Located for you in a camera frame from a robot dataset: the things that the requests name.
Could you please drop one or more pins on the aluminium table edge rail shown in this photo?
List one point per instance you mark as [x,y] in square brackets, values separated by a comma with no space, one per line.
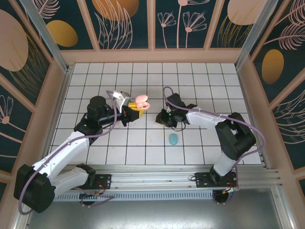
[249,107]
[60,107]

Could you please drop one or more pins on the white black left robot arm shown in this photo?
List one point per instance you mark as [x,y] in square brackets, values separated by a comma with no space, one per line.
[71,149]

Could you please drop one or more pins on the teal earbud charging case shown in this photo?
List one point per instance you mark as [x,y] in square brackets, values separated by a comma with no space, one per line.
[173,139]

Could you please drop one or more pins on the wall panel peach disc gold leaf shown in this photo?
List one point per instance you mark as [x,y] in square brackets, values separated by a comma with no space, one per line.
[238,12]

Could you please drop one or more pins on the wall panel large peach circle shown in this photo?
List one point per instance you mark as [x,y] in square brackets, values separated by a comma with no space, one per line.
[12,43]

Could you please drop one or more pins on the grey metal sheet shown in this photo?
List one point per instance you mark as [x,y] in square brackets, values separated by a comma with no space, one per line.
[155,214]

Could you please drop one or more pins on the wall panel orange circle leaves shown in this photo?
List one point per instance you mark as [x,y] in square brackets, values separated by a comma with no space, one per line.
[114,12]

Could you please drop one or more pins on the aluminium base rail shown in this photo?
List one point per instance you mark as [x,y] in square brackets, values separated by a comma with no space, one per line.
[155,179]

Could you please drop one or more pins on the aluminium frame post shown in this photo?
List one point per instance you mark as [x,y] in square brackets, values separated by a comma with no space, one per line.
[255,35]
[50,40]

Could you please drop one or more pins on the wall panel golden oval feather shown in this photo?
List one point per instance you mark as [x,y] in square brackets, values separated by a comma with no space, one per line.
[272,66]

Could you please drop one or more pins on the aluminium frame rail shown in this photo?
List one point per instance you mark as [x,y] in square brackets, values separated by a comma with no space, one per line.
[22,223]
[284,210]

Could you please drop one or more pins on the wall panel with golden oval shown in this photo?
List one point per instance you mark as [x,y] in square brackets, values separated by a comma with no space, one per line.
[62,33]

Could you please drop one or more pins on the wall panel with pink flowers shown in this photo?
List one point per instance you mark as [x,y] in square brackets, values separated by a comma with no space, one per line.
[181,28]

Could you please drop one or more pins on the wall panel pink leaf lines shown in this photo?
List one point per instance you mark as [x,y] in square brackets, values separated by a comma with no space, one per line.
[293,124]

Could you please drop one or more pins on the wall panel single pink flower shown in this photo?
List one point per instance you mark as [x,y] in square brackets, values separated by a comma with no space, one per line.
[12,133]

